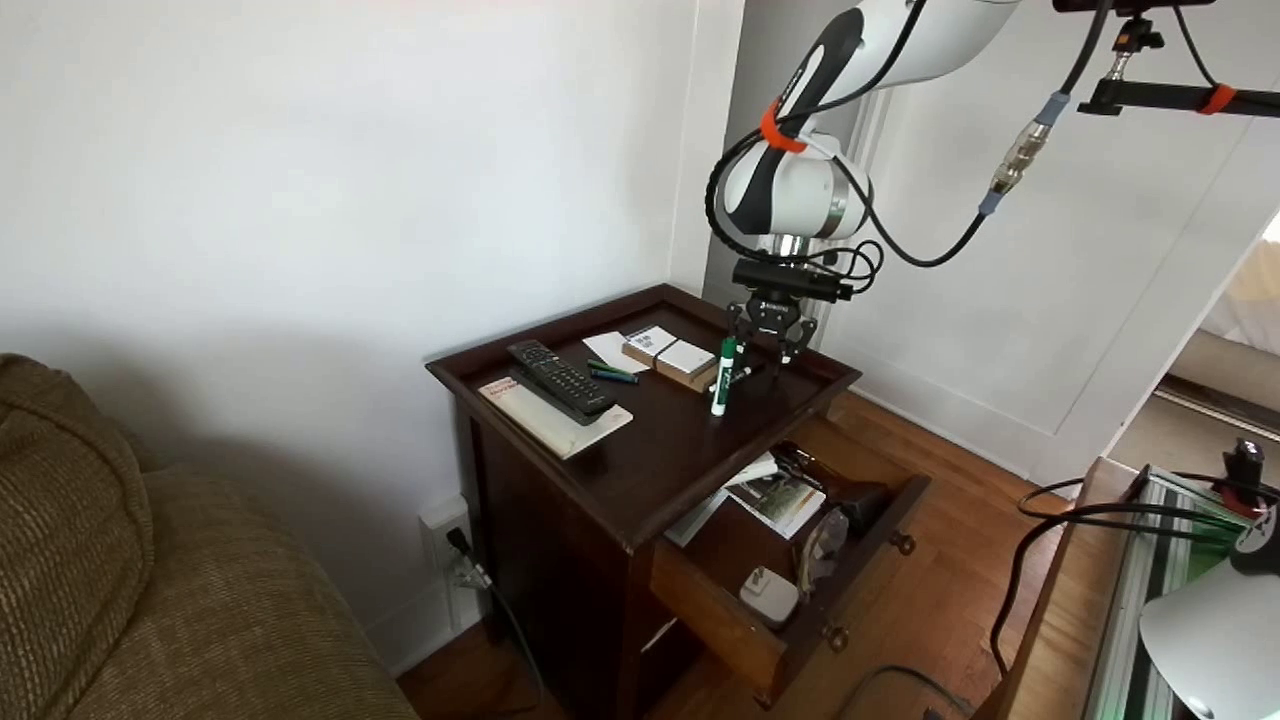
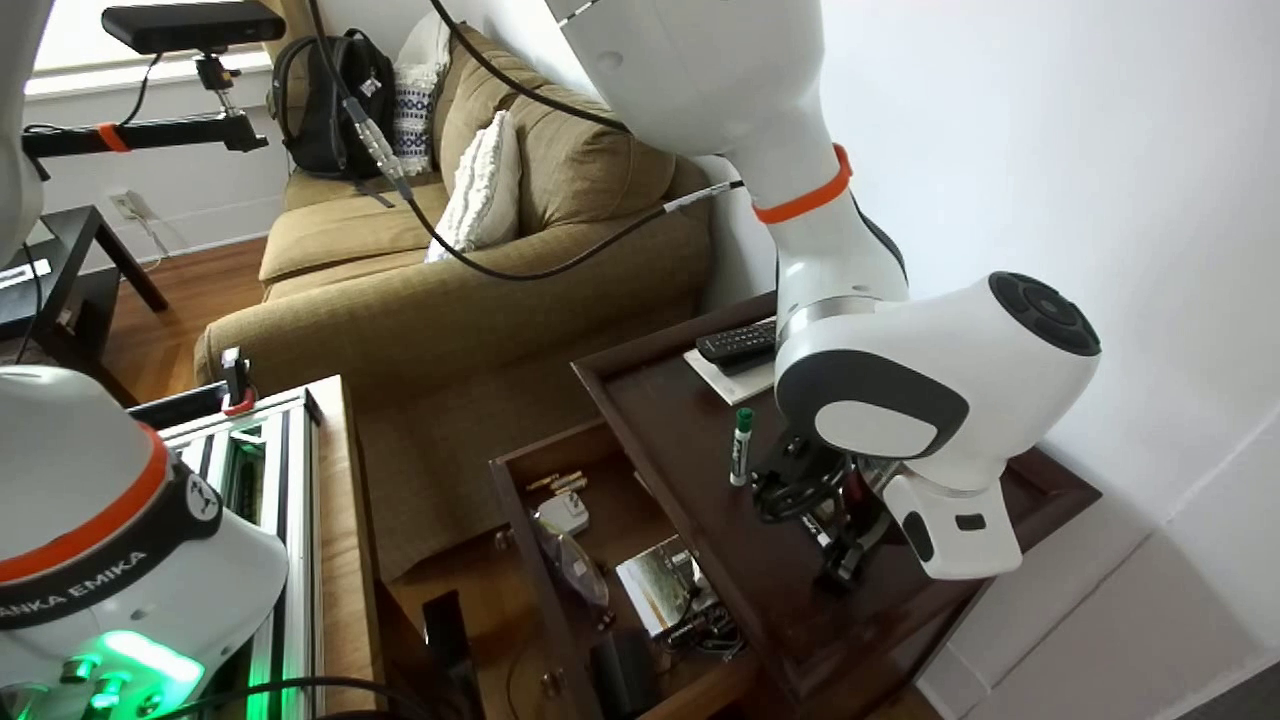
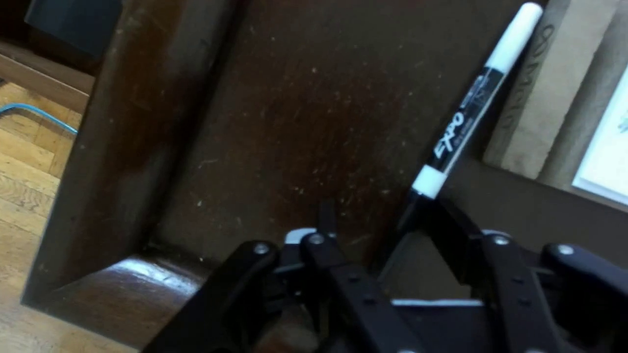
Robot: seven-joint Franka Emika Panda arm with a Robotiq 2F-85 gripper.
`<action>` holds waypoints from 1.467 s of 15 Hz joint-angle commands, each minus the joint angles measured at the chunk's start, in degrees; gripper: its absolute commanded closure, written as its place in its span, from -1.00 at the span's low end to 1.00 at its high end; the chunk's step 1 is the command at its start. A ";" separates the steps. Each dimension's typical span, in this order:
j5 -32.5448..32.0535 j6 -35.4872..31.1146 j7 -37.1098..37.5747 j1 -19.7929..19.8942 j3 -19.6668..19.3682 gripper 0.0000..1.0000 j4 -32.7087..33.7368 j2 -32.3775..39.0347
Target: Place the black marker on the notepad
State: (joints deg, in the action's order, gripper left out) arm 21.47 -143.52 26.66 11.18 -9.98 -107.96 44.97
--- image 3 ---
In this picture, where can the dark wooden nightstand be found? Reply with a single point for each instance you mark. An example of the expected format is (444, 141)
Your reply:
(294, 131)

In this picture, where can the white notepad brown backing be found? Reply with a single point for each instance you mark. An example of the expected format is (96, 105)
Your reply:
(561, 99)

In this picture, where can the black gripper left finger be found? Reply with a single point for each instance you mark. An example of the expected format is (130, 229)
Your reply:
(326, 288)

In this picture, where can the black Expo marker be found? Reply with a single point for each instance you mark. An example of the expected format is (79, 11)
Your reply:
(483, 86)

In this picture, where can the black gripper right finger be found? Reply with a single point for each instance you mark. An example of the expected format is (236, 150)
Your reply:
(522, 296)

